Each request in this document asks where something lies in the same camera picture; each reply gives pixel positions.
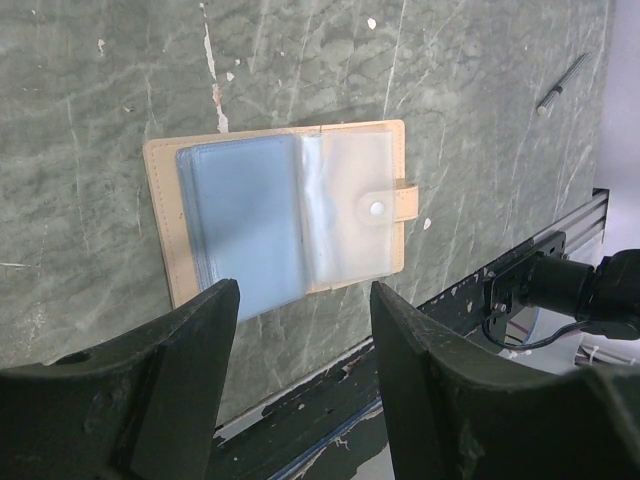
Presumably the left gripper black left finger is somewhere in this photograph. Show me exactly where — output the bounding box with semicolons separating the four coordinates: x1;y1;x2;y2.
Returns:
1;279;239;479

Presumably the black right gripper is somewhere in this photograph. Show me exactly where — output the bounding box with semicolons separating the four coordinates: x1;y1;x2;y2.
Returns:
482;232;639;343

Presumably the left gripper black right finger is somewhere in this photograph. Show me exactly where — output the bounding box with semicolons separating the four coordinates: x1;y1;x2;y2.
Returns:
370;282;639;479

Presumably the beige leather card holder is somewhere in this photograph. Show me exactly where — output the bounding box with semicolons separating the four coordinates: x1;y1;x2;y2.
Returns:
143;119;419;320

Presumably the thin black metal rod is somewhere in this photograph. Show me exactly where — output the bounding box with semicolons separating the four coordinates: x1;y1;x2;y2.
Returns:
536;52;590;115

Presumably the aluminium frame extrusion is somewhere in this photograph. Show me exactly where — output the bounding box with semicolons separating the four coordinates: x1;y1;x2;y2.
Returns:
550;189;609;265

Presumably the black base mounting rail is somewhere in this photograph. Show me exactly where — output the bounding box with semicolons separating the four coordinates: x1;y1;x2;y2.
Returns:
212;231;569;480

